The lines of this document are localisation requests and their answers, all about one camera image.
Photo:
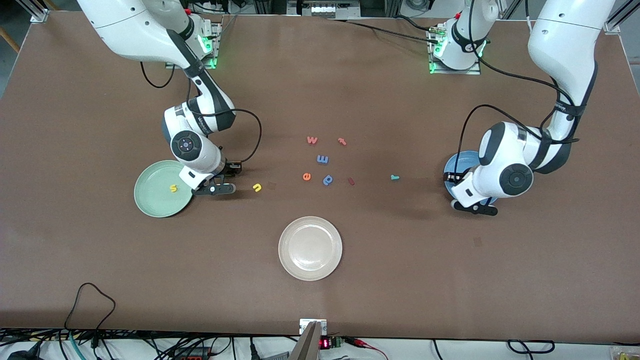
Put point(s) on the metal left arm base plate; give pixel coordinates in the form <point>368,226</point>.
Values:
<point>450,71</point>

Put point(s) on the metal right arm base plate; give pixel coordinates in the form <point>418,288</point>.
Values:
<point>216,50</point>

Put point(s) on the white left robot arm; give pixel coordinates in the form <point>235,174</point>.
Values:
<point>565,40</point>

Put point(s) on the blue plate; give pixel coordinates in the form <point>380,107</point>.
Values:
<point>462,162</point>

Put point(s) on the green plate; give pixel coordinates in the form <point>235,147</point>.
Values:
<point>155,200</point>

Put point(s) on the aluminium frame profile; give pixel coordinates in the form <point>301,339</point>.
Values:
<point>617,22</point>
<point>37,12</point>

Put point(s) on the blue foam letter m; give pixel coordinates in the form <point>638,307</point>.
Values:
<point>322,159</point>

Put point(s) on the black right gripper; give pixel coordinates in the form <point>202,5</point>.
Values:
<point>230,169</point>

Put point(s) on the green terminal block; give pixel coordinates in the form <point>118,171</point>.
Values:
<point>337,342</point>

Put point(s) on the metal camera bracket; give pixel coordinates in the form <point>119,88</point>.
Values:
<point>306,325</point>

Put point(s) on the wooden stick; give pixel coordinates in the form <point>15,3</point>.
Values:
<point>7,40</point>

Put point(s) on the white power strip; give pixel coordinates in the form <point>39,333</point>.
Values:
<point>322,9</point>

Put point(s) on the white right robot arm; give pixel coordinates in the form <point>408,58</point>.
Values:
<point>125,25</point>

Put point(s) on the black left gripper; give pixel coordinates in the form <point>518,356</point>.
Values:
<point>453,177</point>

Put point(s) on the grey camera pole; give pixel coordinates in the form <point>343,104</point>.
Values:
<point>307,345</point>

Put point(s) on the beige plate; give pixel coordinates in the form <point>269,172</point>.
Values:
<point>310,248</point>

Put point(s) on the red led display module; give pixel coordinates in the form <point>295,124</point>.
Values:
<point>325,343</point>

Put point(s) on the red foam letter w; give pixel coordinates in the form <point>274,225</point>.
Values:
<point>312,140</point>

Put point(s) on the blue foam letter p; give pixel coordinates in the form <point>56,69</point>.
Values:
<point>325,182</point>

